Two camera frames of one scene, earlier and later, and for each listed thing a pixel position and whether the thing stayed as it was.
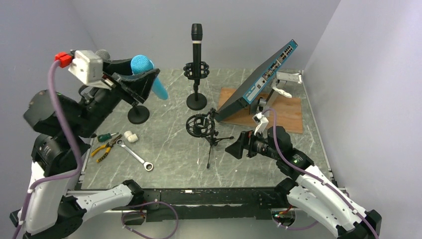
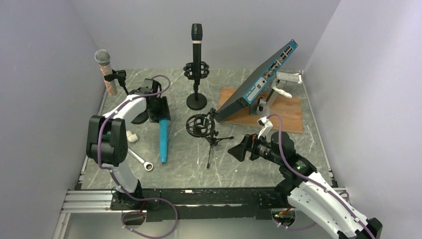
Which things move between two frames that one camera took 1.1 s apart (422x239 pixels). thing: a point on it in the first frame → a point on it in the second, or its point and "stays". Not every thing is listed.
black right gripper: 246,140 stays
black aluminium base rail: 210,203 stays
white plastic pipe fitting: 131,137 stays
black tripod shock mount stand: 203,125 stays
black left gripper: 141,86 → 164,112
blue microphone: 140,63 → 163,126
